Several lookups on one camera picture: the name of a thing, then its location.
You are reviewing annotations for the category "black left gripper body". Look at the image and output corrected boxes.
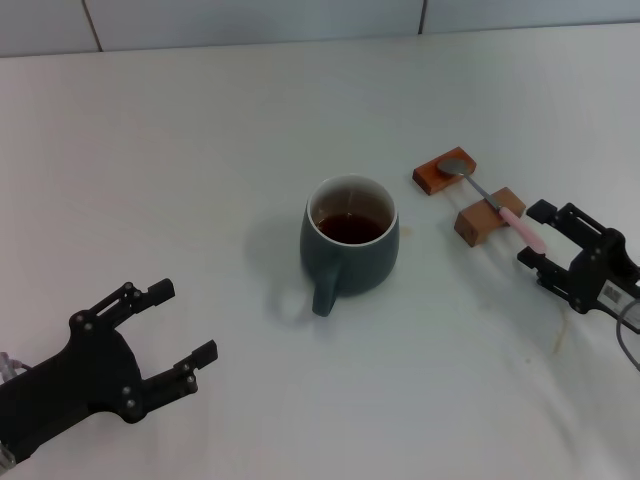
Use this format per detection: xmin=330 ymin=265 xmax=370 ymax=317
xmin=0 ymin=308 xmax=146 ymax=464

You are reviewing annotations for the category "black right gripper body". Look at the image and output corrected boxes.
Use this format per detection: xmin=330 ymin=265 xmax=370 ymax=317
xmin=567 ymin=227 xmax=640 ymax=316

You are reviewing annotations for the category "pink handled metal spoon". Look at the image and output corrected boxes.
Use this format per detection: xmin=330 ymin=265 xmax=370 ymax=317
xmin=436 ymin=157 xmax=548 ymax=255

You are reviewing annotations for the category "grey ceramic mug with tea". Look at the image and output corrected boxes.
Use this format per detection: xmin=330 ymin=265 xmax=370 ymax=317
xmin=298 ymin=172 xmax=401 ymax=318

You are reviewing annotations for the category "light wooden arch block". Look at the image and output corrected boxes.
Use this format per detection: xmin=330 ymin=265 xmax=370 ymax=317
xmin=453 ymin=186 xmax=528 ymax=249

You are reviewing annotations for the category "reddish brown wooden block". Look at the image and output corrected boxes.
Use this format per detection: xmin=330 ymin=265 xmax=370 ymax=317
xmin=412 ymin=145 xmax=478 ymax=197

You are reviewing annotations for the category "left gripper cable connector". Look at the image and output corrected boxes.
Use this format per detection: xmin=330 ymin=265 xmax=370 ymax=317
xmin=0 ymin=351 xmax=31 ymax=386

